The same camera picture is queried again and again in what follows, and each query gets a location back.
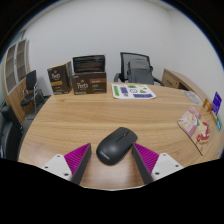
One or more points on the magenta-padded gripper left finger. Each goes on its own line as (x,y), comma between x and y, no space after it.
(77,157)

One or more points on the white green purple sticker sheet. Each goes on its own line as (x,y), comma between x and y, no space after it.
(133,91)

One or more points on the purple sign card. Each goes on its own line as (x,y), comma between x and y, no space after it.
(216,103)

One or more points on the wide brown cardboard box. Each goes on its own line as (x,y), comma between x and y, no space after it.
(88,84)

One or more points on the black leather sofa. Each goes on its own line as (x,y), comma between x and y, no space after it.
(8,133)

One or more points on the round patterned white disc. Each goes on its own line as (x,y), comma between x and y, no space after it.
(192,97)

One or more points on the wooden side cabinet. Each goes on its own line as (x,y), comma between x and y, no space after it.
(176,80)

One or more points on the wooden shelf unit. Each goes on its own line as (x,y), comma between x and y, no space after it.
(15,76)

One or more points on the grey backpack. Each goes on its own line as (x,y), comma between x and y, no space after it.
(140,71)

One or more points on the black visitor chair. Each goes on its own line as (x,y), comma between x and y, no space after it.
(30,80)

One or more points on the black mesh office chair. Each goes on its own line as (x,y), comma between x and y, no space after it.
(124,63)

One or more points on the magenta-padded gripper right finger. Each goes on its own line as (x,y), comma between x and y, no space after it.
(146,158)

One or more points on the small orange box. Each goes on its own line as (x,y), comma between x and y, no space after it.
(207,105)

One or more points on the tall brown cardboard box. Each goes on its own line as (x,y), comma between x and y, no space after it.
(58,79)

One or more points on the black computer mouse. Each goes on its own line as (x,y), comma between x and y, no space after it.
(116,146)

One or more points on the black cardboard box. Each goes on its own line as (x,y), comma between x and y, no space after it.
(89,64)

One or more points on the cartoon print mouse pad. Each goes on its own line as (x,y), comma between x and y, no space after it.
(195,128)

